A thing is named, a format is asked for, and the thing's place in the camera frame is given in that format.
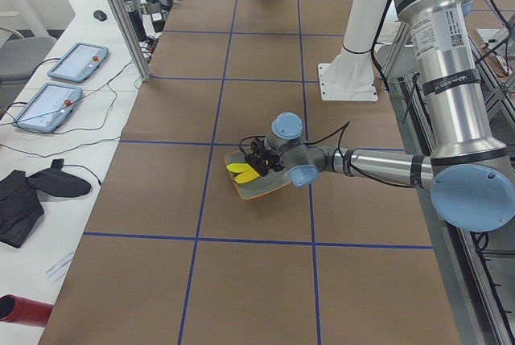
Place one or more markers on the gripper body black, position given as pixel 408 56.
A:
pixel 269 160

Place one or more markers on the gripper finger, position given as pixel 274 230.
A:
pixel 260 168
pixel 256 161

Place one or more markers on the yellow banana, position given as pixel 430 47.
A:
pixel 246 176
pixel 238 167

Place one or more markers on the yellow banana top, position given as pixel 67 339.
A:
pixel 238 167

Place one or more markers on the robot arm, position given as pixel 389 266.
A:
pixel 468 173

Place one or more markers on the grey square plate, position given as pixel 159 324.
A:
pixel 259 187

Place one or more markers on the black bottle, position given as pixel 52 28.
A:
pixel 136 21

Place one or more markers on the white pillar base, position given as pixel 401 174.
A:
pixel 350 76

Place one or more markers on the computer mouse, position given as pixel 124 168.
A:
pixel 100 15

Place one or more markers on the teach pendant far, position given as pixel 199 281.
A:
pixel 79 63

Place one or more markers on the teach pendant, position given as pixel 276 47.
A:
pixel 79 63
pixel 49 108

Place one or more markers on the teach pendant near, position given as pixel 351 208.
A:
pixel 49 108

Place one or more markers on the black cloth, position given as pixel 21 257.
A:
pixel 20 205

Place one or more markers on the red tube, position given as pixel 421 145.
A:
pixel 25 311

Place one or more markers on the aluminium frame post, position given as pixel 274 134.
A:
pixel 131 41

